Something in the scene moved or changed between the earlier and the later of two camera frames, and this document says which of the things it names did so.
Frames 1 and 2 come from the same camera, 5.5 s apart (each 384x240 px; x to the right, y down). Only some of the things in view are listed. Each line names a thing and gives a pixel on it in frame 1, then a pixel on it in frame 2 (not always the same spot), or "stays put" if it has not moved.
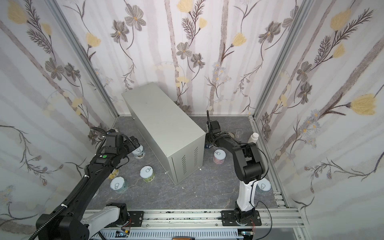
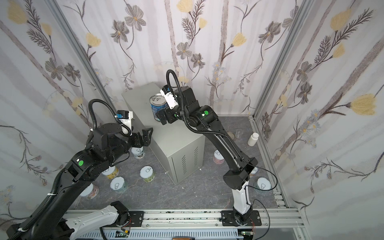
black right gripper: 212,130 → 168,114
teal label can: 139,152 stays put
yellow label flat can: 114,174 stays put
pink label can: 219,156 stays put
